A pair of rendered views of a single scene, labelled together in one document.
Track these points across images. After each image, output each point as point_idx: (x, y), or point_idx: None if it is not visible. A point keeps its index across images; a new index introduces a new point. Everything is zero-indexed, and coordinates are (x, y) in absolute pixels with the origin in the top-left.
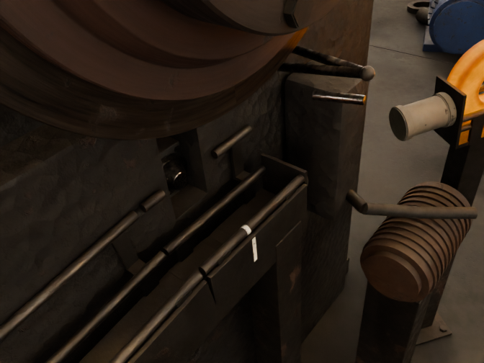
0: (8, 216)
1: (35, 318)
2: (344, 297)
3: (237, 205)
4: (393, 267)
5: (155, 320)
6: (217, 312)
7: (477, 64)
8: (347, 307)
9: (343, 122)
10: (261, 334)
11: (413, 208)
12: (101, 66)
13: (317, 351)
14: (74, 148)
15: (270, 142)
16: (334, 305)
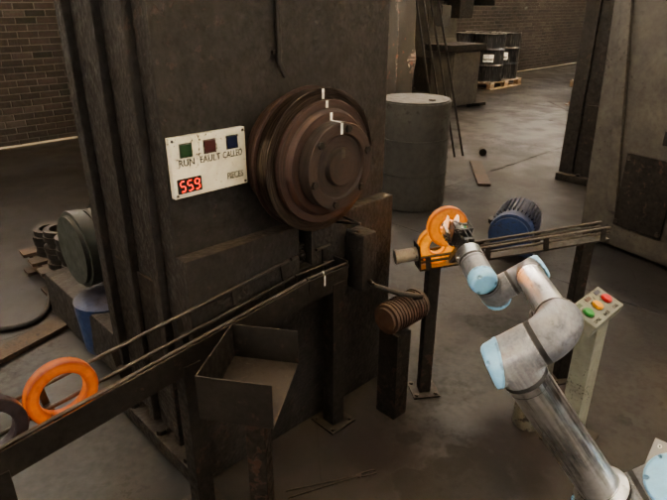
0: (260, 246)
1: (256, 282)
2: None
3: None
4: (384, 313)
5: (291, 287)
6: (309, 298)
7: (425, 235)
8: None
9: (364, 246)
10: (326, 338)
11: (395, 290)
12: (296, 210)
13: (360, 395)
14: (278, 233)
15: (338, 254)
16: (376, 378)
